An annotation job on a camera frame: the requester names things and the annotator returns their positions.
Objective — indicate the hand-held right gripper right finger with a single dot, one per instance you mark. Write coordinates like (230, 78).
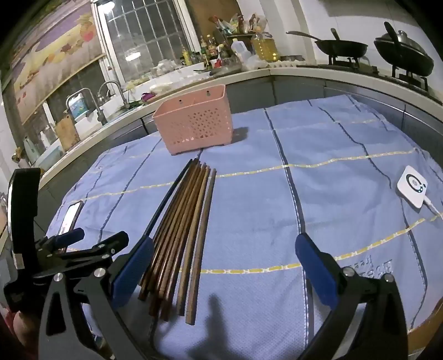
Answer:
(315, 270)

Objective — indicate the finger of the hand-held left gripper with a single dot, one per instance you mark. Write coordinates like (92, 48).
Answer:
(103, 246)
(71, 236)

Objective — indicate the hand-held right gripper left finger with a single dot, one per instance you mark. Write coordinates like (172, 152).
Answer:
(133, 273)

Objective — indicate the black chopstick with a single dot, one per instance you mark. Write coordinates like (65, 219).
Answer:
(162, 207)

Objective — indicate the bundle of wooden chopsticks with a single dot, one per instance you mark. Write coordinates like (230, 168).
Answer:
(188, 225)

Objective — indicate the pink perforated plastic basket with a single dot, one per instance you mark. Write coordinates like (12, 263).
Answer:
(193, 121)

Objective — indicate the person's left hand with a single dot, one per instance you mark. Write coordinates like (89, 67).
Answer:
(20, 329)

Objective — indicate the smartphone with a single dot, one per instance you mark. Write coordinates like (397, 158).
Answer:
(69, 216)

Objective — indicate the pale plastic bottles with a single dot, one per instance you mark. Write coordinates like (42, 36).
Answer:
(34, 149)

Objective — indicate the wooden cutting board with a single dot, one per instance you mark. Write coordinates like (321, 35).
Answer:
(67, 133)

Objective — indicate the blue checked cloth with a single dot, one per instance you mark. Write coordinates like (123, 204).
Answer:
(311, 173)

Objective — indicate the blue label plastic jug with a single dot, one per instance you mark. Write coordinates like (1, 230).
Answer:
(78, 105)

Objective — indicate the white square device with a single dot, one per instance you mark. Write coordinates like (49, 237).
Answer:
(412, 187)

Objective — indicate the steel kitchen faucet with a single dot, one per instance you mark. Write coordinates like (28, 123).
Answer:
(90, 104)

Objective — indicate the curved steel faucet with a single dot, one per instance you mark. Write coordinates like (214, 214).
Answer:
(112, 86)

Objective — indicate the small purple object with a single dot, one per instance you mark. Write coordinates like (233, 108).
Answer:
(148, 97)

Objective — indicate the kitchen counter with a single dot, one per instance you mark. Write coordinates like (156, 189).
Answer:
(297, 86)

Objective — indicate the gas stove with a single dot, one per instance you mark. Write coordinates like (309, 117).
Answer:
(380, 73)

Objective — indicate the egg tray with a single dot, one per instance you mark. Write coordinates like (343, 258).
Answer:
(287, 63)

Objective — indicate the window with metal grille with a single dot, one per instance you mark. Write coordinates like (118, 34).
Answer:
(148, 38)

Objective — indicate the row of condiment bottles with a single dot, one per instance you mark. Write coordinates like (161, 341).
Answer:
(207, 52)

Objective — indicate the yellow cooking oil bottle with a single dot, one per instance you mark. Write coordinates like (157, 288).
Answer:
(264, 48)

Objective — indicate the black wok with lid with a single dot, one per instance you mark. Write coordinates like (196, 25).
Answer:
(405, 60)

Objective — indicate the white plastic jug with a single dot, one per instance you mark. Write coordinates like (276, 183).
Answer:
(239, 52)

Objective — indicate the steel wok lid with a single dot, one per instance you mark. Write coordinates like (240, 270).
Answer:
(403, 39)

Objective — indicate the pile of food packets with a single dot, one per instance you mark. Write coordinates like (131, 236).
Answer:
(238, 24)

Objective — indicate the fruit print wall poster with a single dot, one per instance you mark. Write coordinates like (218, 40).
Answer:
(52, 59)

